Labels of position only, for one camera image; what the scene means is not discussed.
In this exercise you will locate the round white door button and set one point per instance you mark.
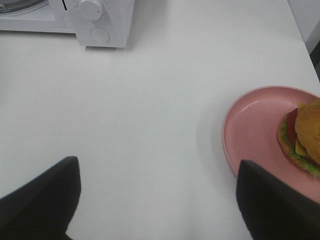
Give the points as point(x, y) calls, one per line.
point(99, 34)

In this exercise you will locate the burger with sesame-free bun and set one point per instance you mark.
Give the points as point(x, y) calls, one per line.
point(299, 137)

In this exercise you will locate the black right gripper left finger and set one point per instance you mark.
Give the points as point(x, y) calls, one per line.
point(43, 208)

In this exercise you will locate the pink round plate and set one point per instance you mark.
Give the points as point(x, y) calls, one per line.
point(249, 132)

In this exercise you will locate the white microwave oven body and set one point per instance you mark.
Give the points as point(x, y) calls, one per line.
point(62, 16)

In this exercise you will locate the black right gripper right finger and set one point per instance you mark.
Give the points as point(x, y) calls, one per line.
point(271, 209)

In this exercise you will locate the glass microwave turntable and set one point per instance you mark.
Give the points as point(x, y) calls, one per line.
point(10, 6)

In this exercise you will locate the white timer knob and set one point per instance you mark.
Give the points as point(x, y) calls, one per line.
point(91, 10)

